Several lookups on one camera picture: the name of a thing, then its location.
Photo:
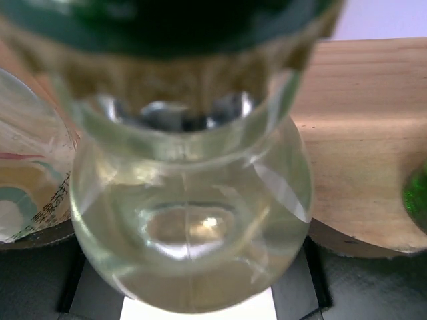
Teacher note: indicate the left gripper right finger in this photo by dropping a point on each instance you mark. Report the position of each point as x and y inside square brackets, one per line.
[323, 285]

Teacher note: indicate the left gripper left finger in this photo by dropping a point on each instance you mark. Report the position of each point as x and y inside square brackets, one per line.
[33, 281]

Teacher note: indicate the clear soda bottle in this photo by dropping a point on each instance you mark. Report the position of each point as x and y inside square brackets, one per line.
[192, 191]
[37, 150]

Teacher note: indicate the wooden two-tier shelf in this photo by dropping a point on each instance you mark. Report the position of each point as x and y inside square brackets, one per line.
[362, 114]

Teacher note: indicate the green bottle yellow label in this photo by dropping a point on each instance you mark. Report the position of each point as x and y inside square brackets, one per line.
[414, 197]

